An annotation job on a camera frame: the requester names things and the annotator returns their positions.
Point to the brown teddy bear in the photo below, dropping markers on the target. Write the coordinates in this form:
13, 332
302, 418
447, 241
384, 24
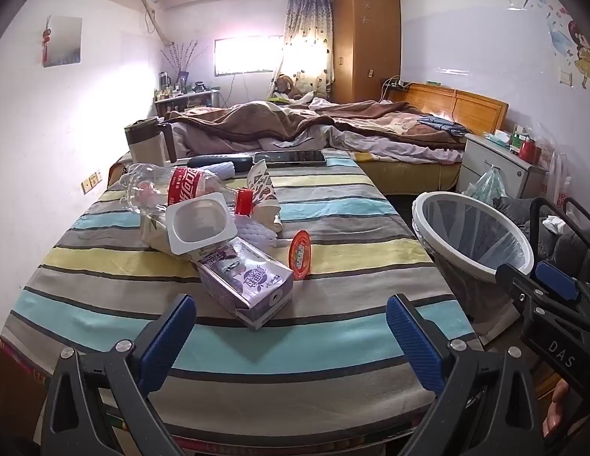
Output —
285, 86

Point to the brown blanket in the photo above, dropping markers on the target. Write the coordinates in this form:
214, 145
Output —
257, 118

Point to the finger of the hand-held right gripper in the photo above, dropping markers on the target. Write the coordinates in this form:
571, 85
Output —
556, 280
533, 228

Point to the printed gable-top carton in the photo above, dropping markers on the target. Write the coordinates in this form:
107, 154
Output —
264, 190

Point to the clear bottle with red label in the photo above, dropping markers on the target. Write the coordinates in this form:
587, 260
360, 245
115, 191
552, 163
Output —
185, 185

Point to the black smartphone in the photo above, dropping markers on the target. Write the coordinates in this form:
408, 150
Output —
290, 157

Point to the beige pitcher with brown lid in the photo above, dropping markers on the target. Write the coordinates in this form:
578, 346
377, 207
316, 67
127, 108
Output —
143, 149

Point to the red hanging ornament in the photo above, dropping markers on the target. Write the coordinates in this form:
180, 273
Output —
47, 38

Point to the window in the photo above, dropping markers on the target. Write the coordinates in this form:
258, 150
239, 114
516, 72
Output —
247, 54

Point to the wall socket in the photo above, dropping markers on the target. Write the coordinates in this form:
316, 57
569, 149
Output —
91, 181

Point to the wooden wardrobe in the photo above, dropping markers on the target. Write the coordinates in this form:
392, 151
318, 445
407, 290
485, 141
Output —
366, 42

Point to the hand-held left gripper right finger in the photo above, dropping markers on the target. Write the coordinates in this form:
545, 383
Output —
414, 342

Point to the purple milk carton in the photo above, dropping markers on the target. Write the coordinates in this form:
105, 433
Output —
247, 285

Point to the white plastic bag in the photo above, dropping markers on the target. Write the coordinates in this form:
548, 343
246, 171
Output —
558, 175

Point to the white rimmed trash bin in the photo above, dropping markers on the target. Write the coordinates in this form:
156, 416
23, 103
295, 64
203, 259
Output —
466, 228

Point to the dark grey cloth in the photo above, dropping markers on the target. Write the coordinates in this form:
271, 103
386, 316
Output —
513, 209

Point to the white wall switch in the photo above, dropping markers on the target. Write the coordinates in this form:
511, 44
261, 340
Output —
566, 77

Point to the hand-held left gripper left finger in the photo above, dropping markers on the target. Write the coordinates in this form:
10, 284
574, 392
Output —
166, 337

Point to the green plastic bag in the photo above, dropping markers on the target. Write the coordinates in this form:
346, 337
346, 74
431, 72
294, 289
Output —
487, 185

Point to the blue cloth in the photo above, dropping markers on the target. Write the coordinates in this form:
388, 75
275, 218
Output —
440, 123

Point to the person's right hand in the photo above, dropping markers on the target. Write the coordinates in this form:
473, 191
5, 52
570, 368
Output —
555, 411

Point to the white foam fruit net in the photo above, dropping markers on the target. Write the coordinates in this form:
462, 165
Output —
257, 233
219, 170

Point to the dried branches in vase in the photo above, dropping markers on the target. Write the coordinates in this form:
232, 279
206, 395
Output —
183, 57

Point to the dark glasses case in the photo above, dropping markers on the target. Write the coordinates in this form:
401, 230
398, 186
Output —
219, 159

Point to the cartoon wall sticker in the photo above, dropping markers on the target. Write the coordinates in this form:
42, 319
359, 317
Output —
580, 52

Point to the white yogurt cup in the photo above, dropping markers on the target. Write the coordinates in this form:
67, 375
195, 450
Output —
200, 223

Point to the wall poster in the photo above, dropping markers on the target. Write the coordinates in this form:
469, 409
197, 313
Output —
64, 40

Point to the lilac quilt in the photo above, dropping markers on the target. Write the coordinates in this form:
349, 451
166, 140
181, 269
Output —
395, 146

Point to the grey nightstand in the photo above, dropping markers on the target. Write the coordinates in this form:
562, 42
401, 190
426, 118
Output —
485, 152

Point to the patterned curtain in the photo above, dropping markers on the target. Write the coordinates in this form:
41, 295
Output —
309, 23

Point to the striped tablecloth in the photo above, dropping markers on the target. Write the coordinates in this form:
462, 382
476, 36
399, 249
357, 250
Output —
323, 342

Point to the power strip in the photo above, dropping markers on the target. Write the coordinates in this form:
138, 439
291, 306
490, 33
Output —
395, 84

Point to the wooden bed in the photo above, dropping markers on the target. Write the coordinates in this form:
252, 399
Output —
466, 104

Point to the cluttered side table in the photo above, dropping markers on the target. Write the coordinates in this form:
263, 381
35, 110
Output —
185, 102

